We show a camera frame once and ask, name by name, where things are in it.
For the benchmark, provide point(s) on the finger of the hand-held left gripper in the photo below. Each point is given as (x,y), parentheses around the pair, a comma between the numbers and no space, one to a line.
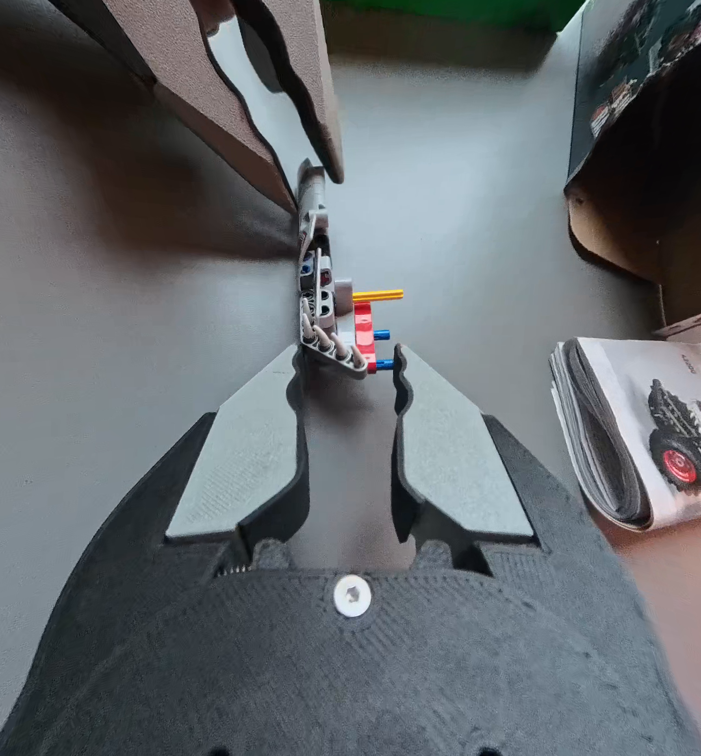
(191,77)
(309,77)

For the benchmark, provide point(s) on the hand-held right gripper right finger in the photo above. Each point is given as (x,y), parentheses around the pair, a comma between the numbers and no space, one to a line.
(457,455)

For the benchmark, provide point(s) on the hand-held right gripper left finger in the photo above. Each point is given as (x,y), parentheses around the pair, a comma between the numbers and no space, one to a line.
(244,460)

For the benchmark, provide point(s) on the grey lego vehicle assembly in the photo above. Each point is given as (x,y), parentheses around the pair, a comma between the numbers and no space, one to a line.
(327,313)

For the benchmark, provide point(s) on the lego instruction booklet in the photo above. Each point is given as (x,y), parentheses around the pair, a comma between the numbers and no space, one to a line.
(622,413)

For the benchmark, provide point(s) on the open cardboard lego box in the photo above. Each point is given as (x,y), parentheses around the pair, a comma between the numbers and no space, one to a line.
(622,88)

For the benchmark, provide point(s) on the green plastic bin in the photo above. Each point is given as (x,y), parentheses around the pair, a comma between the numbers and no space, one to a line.
(445,10)

